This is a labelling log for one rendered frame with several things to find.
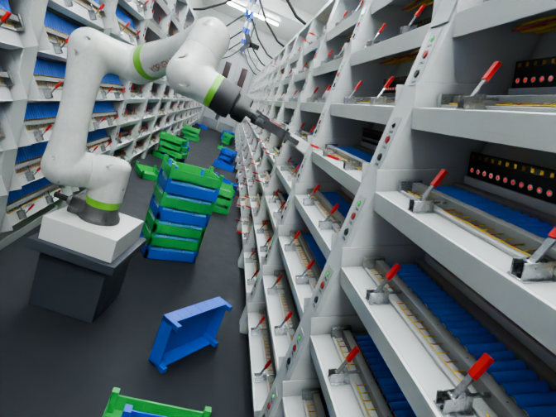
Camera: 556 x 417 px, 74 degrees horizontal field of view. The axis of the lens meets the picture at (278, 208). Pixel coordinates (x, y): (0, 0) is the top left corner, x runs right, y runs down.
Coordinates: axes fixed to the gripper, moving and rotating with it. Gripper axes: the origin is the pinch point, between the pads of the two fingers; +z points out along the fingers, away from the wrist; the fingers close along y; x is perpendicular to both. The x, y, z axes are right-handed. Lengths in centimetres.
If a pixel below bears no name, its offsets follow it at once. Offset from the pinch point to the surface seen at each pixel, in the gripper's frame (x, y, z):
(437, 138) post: 17.7, 26.3, 21.2
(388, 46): 36.9, -7.5, 9.7
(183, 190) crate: -57, -92, -21
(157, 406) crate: -89, 13, 3
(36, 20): -13, -47, -94
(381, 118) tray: 17.0, 9.6, 13.9
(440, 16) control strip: 39.7, 20.4, 8.2
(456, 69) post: 31.3, 26.0, 15.7
